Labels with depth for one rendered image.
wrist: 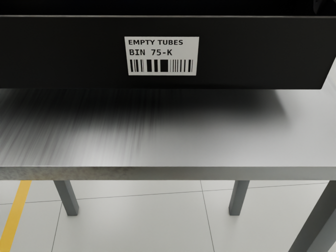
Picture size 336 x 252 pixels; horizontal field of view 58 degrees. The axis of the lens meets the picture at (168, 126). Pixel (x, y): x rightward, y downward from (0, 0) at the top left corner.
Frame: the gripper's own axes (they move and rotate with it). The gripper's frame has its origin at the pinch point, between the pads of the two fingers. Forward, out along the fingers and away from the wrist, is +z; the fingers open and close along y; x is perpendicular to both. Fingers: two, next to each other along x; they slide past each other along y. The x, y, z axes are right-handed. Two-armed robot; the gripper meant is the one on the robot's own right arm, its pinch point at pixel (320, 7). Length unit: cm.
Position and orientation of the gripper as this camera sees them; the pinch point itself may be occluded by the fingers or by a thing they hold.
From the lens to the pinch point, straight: 53.0
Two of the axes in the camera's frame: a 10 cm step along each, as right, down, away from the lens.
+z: 0.1, 7.2, 7.0
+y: -10.0, 0.0, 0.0
